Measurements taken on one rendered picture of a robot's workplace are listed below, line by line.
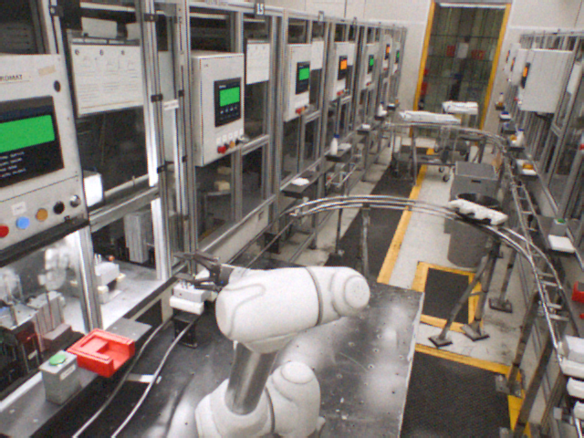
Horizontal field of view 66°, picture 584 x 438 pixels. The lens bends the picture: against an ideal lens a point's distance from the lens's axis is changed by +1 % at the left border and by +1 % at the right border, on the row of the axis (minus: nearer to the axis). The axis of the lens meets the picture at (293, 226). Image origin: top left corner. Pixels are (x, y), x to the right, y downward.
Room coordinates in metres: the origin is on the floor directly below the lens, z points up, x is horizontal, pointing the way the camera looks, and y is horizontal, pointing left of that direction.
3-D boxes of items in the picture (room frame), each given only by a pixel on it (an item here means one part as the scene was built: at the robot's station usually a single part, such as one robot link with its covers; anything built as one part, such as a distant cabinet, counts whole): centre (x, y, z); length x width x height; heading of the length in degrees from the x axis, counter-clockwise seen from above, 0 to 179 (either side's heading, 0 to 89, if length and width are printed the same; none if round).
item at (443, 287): (3.18, -1.28, 0.01); 1.00 x 0.55 x 0.01; 161
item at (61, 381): (1.01, 0.65, 0.97); 0.08 x 0.08 x 0.12; 71
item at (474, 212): (2.86, -1.23, 0.84); 0.37 x 0.14 x 0.10; 39
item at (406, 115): (6.59, -1.85, 0.48); 0.88 x 0.56 x 0.96; 89
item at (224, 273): (1.36, 0.24, 1.13); 0.09 x 0.07 x 0.08; 71
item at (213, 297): (1.71, 0.37, 0.84); 0.36 x 0.14 x 0.10; 161
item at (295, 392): (1.11, -0.03, 0.85); 0.18 x 0.16 x 0.22; 114
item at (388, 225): (5.76, -1.35, 0.01); 5.85 x 0.59 x 0.01; 161
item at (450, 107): (7.66, -2.64, 0.48); 0.84 x 0.58 x 0.97; 169
